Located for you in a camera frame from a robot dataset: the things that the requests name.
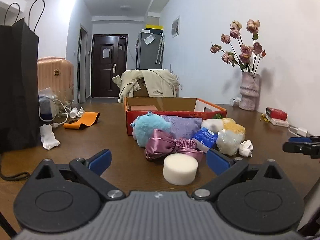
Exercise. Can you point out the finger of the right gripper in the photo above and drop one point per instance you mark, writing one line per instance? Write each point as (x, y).
(303, 145)

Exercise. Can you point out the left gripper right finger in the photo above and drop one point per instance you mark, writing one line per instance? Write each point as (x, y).
(228, 172)

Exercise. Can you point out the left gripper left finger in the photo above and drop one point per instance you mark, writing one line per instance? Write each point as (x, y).
(88, 172)

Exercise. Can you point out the white tissue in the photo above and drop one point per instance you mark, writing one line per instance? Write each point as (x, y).
(246, 148)

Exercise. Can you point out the blue tissue pack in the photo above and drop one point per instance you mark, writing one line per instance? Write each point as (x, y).
(205, 139)

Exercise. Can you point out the white and yellow plush toy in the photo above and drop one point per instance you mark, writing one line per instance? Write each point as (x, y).
(216, 125)

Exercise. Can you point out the white foam cylinder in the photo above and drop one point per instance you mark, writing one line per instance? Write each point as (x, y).
(180, 169)

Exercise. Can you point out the purple fabric pouch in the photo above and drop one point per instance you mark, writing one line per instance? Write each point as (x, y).
(183, 127)

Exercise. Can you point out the blue plush toy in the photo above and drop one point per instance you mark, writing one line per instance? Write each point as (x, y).
(144, 125)

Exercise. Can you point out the pink satin bow scrunchie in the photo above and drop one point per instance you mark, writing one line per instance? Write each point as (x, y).
(161, 144)

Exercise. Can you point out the white box under red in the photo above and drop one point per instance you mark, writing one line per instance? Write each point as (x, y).
(278, 122)

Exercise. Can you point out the red small box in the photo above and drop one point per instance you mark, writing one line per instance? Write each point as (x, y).
(274, 113)

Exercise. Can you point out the orange elastic band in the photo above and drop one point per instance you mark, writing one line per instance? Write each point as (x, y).
(88, 119)

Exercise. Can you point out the white sock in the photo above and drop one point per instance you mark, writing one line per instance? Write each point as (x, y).
(48, 138)

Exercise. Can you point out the white small bottle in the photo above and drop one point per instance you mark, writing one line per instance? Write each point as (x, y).
(76, 113)

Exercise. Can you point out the white blue device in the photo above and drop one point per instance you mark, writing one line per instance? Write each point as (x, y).
(48, 108)

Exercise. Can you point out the orange cardboard box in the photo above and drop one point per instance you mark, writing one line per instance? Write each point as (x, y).
(182, 107)

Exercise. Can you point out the pink ceramic vase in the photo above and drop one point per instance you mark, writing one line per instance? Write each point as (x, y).
(249, 91)

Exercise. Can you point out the black paper bag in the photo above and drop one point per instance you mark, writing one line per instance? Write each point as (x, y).
(20, 123)

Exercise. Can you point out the wooden chair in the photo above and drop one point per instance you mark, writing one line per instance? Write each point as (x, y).
(141, 89)

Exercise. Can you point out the pink suitcase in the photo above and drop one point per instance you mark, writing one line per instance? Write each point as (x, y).
(56, 73)

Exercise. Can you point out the beige coat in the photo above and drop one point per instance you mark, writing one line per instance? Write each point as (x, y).
(159, 83)

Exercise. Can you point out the dark brown entrance door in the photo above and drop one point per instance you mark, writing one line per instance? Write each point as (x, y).
(108, 60)

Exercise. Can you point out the grey refrigerator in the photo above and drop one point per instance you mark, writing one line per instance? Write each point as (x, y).
(149, 50)

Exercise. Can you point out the yellow box on fridge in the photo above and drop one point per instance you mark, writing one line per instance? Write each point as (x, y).
(154, 27)

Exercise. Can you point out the white charger with cable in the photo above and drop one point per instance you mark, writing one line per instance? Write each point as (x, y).
(299, 132)

